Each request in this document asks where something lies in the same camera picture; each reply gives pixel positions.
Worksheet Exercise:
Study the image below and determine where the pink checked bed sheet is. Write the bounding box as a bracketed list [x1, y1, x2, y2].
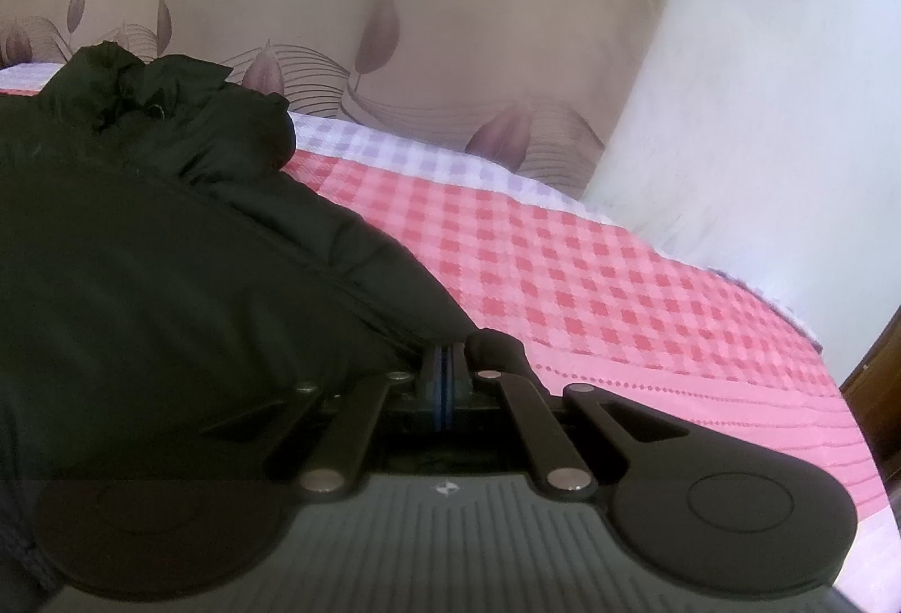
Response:
[0, 60, 889, 589]

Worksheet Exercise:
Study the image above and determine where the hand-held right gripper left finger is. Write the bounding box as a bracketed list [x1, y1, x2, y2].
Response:
[203, 342, 447, 496]

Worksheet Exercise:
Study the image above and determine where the black jacket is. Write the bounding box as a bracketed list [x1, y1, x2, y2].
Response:
[0, 40, 528, 589]

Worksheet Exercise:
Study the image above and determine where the brown wooden furniture edge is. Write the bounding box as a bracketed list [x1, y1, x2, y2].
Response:
[839, 303, 901, 452]

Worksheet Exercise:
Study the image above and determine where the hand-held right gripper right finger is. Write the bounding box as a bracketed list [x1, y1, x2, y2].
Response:
[445, 340, 692, 496]

